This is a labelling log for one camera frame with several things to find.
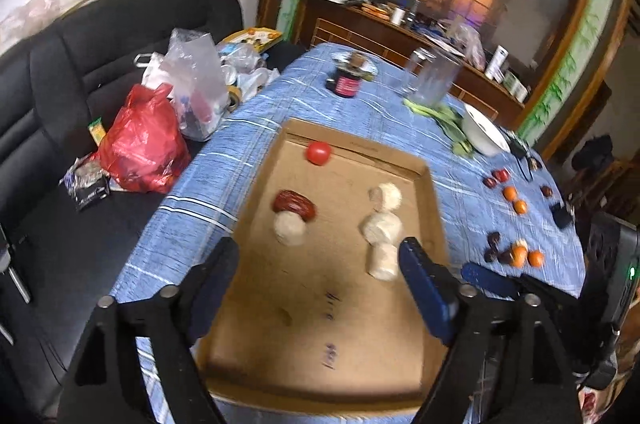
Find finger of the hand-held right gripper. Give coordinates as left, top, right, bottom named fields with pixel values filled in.
left=460, top=261, right=588, bottom=330

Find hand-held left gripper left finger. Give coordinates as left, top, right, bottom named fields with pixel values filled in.
left=59, top=236, right=241, bottom=424

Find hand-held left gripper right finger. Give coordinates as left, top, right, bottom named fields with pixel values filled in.
left=398, top=236, right=583, bottom=424

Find shallow cardboard box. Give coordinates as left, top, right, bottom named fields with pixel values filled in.
left=195, top=118, right=451, bottom=416

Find large red date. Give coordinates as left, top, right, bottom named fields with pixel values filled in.
left=272, top=189, right=319, bottom=223

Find red cherry tomato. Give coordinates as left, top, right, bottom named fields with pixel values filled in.
left=306, top=141, right=333, bottom=166

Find small black box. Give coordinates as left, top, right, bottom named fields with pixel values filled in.
left=551, top=202, right=574, bottom=230

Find black power adapter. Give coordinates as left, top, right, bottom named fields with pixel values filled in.
left=504, top=131, right=531, bottom=160

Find white bowl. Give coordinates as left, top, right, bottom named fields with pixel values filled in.
left=459, top=102, right=511, bottom=157

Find leafy green vegetable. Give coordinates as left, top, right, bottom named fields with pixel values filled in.
left=435, top=106, right=474, bottom=156

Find red plastic bag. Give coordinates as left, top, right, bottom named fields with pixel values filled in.
left=97, top=82, right=191, bottom=195

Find black snack packet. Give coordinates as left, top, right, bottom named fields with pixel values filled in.
left=59, top=153, right=111, bottom=213

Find green onion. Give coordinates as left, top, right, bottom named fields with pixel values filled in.
left=403, top=98, right=451, bottom=120

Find green yellow packet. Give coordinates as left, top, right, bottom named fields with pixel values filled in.
left=88, top=117, right=109, bottom=145

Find clear plastic bag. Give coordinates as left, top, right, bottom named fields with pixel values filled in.
left=142, top=27, right=231, bottom=143

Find tall white carton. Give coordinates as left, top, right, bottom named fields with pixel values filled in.
left=484, top=45, right=509, bottom=83

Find crumpled clear plastic bags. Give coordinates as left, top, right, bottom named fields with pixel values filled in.
left=217, top=43, right=281, bottom=106

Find dark jar with red label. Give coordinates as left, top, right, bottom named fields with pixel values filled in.
left=325, top=52, right=364, bottom=99

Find white plastic bag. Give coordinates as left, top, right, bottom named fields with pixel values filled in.
left=447, top=18, right=486, bottom=71

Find yellow box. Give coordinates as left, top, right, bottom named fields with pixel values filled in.
left=219, top=26, right=284, bottom=53

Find wooden sideboard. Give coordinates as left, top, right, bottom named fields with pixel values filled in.
left=299, top=0, right=532, bottom=121

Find black leather sofa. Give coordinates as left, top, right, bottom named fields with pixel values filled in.
left=0, top=0, right=247, bottom=421

